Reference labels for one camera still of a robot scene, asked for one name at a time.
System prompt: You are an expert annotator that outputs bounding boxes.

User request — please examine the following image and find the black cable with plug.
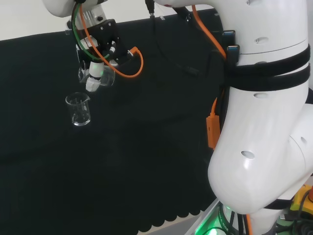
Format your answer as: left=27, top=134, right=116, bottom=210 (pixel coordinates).
left=145, top=0, right=200, bottom=77

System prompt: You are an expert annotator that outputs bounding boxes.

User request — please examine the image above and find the clear glass beaker with spout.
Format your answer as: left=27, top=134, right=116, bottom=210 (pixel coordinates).
left=65, top=92, right=91, bottom=127

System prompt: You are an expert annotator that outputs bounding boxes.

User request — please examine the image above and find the yellow stop button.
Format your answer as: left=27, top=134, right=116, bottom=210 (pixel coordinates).
left=290, top=185, right=313, bottom=216

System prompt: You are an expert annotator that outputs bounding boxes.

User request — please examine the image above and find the green cable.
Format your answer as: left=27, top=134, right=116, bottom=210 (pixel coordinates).
left=71, top=1, right=116, bottom=61

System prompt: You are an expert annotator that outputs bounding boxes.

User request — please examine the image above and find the orange cable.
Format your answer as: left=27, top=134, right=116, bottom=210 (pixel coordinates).
left=78, top=2, right=144, bottom=79
left=191, top=4, right=227, bottom=59

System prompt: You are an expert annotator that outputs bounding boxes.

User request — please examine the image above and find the orange adapter box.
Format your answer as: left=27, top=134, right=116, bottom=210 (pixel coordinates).
left=206, top=97, right=221, bottom=150

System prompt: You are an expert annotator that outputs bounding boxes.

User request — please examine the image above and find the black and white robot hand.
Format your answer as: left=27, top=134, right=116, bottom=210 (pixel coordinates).
left=75, top=19, right=134, bottom=93

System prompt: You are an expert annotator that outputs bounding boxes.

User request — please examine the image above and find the black bench cloth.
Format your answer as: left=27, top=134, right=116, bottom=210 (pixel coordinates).
left=0, top=9, right=229, bottom=235

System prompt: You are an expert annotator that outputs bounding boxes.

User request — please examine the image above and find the small clear glass beaker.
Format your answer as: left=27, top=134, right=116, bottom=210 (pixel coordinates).
left=78, top=61, right=116, bottom=87

